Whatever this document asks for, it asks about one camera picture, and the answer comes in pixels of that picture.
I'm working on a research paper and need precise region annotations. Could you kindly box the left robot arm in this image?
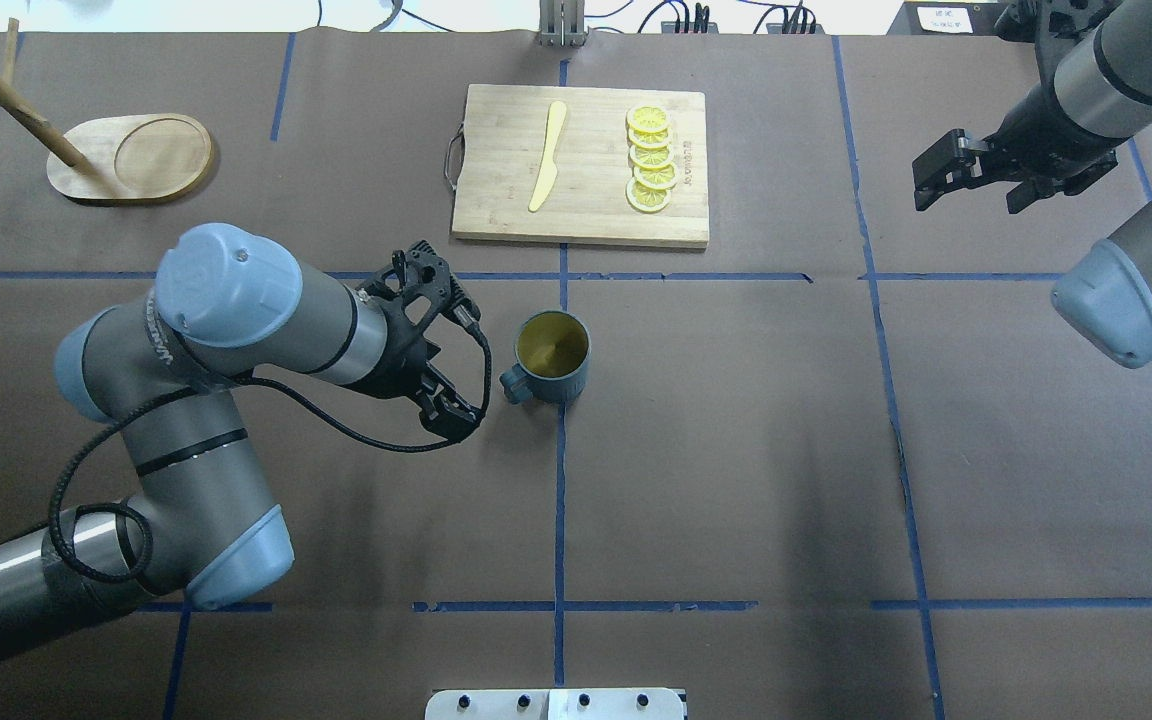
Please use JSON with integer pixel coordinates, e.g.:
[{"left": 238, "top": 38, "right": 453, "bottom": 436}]
[{"left": 0, "top": 223, "right": 490, "bottom": 662}]

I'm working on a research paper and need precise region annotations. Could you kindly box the wooden cup storage rack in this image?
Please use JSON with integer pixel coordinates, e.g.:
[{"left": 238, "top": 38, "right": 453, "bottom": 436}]
[{"left": 0, "top": 18, "right": 218, "bottom": 206}]

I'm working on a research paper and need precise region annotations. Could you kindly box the aluminium frame post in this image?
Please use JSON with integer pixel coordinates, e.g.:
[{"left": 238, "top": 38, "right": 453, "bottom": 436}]
[{"left": 538, "top": 0, "right": 589, "bottom": 47}]

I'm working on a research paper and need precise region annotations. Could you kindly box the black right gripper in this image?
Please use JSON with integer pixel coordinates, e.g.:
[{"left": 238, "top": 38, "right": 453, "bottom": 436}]
[{"left": 911, "top": 94, "right": 1117, "bottom": 215}]

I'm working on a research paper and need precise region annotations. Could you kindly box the yellow plastic knife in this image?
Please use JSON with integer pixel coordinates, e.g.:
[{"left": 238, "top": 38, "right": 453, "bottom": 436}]
[{"left": 526, "top": 100, "right": 568, "bottom": 213}]

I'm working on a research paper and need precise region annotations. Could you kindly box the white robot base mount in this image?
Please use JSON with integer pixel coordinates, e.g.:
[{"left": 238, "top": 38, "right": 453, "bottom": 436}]
[{"left": 424, "top": 687, "right": 689, "bottom": 719}]

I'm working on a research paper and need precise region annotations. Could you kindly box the bamboo cutting board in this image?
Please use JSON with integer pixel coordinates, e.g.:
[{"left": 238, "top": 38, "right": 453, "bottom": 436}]
[{"left": 450, "top": 85, "right": 710, "bottom": 250}]

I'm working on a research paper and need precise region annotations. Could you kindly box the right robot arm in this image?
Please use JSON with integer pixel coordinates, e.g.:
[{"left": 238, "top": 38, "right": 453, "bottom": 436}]
[{"left": 911, "top": 1, "right": 1152, "bottom": 369}]

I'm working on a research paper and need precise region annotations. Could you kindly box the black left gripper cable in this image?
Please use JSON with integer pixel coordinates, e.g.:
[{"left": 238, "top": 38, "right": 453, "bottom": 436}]
[{"left": 48, "top": 300, "right": 493, "bottom": 585}]

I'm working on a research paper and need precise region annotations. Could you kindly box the dark teal mug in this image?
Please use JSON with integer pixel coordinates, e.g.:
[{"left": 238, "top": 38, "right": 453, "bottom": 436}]
[{"left": 500, "top": 309, "right": 591, "bottom": 406}]

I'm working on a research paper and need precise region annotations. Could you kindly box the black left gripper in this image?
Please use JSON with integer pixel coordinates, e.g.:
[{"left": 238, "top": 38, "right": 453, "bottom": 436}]
[{"left": 357, "top": 241, "right": 483, "bottom": 445}]

